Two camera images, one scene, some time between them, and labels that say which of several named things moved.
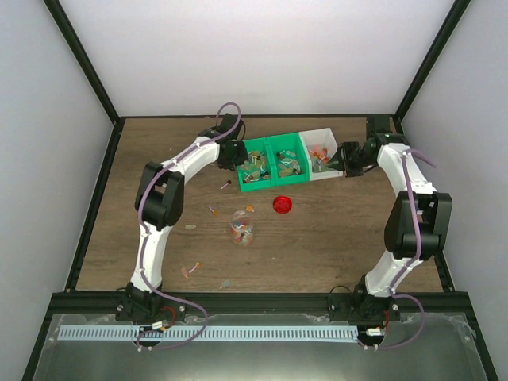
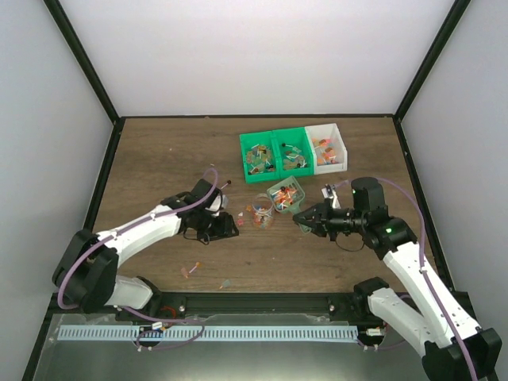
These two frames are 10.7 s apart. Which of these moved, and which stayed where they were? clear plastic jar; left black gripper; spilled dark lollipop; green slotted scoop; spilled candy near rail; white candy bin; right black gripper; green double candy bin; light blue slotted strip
Moved: left black gripper; clear plastic jar; right black gripper; green slotted scoop; green double candy bin; white candy bin
Stayed: light blue slotted strip; spilled candy near rail; spilled dark lollipop
